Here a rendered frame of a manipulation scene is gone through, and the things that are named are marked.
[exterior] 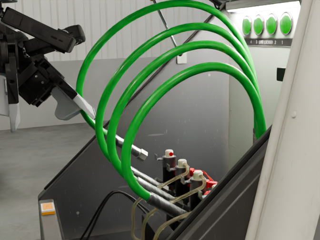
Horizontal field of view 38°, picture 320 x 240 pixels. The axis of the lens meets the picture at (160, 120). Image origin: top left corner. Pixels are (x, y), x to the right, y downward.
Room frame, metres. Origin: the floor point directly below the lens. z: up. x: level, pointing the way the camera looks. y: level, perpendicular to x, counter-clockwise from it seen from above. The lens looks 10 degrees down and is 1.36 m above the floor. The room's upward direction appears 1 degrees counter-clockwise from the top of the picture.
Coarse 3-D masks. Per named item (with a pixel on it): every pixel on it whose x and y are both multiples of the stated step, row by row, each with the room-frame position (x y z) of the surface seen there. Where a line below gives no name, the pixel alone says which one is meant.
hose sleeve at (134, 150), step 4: (116, 136) 0.89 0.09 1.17; (116, 140) 0.88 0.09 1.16; (120, 140) 0.89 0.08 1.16; (116, 144) 0.89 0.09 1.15; (120, 144) 0.89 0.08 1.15; (132, 144) 0.90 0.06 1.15; (132, 148) 0.89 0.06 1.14; (136, 148) 0.90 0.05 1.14; (132, 152) 0.89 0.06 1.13; (136, 152) 0.90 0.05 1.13; (136, 156) 0.90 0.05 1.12
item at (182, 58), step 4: (152, 0) 1.24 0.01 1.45; (160, 12) 1.24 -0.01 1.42; (160, 16) 1.24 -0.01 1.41; (164, 20) 1.24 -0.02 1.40; (164, 24) 1.25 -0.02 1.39; (168, 28) 1.25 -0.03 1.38; (172, 36) 1.25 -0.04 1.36; (172, 40) 1.25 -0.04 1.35; (176, 44) 1.25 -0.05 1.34; (180, 56) 1.25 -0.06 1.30; (184, 56) 1.25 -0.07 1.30; (180, 60) 1.25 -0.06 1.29; (184, 60) 1.25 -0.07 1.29
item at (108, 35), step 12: (168, 0) 0.92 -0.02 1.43; (180, 0) 0.93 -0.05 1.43; (192, 0) 0.93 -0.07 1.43; (144, 12) 0.90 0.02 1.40; (216, 12) 0.94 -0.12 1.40; (120, 24) 0.89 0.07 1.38; (228, 24) 0.95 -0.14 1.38; (108, 36) 0.88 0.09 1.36; (240, 36) 0.96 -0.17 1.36; (96, 48) 0.88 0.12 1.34; (84, 60) 0.88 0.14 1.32; (252, 60) 0.97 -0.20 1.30; (84, 72) 0.87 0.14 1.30
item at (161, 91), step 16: (208, 64) 0.68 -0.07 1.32; (224, 64) 0.69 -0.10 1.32; (176, 80) 0.66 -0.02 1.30; (240, 80) 0.70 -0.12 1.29; (160, 96) 0.66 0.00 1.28; (256, 96) 0.70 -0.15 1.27; (144, 112) 0.65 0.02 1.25; (256, 112) 0.70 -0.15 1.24; (128, 128) 0.65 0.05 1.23; (128, 144) 0.64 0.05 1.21; (128, 160) 0.64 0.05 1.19; (128, 176) 0.64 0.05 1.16; (144, 192) 0.65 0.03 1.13; (160, 208) 0.65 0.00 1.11; (176, 208) 0.66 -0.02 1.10
